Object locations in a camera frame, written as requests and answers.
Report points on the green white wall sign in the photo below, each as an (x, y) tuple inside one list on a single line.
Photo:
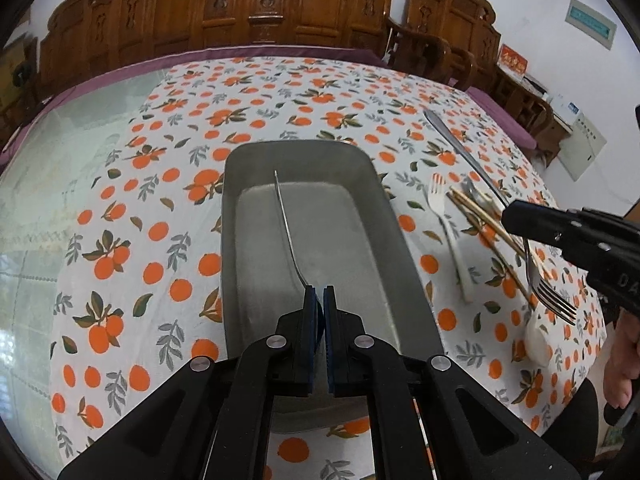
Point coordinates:
[(592, 22)]

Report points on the carved wooden armchair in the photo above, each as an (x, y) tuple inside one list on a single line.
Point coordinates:
[(450, 15)]

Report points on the white ceramic spoon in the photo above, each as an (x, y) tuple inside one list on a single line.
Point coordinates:
[(537, 345)]

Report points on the wooden side table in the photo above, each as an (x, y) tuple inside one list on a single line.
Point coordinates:
[(530, 110)]

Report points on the metal fork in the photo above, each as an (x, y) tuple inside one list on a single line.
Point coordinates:
[(550, 295)]

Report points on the dark wooden cabinet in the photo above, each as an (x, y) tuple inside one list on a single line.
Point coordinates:
[(20, 80)]

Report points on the grey metal tray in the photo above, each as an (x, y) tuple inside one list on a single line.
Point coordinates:
[(340, 220)]

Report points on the slim metal spoon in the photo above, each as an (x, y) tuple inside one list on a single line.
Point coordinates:
[(286, 227)]

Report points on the person's dark clothing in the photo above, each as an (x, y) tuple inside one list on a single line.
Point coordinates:
[(575, 420)]

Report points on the white plastic fork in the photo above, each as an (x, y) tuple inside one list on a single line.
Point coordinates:
[(452, 245)]

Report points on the long metal knife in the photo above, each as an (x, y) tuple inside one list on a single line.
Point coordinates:
[(452, 140)]

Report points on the person's right hand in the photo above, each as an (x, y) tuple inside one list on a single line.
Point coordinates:
[(622, 360)]

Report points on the orange print tablecloth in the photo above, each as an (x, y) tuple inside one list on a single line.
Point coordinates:
[(165, 240)]

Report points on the white appliance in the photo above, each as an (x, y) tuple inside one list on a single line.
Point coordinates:
[(582, 140)]

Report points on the red box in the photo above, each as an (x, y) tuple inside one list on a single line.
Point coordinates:
[(514, 60)]

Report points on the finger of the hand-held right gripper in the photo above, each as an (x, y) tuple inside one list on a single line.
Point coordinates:
[(575, 250), (545, 217)]

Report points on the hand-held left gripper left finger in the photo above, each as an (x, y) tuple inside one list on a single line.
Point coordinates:
[(311, 330)]

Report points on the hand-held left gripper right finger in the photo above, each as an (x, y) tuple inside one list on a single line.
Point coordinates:
[(327, 330)]

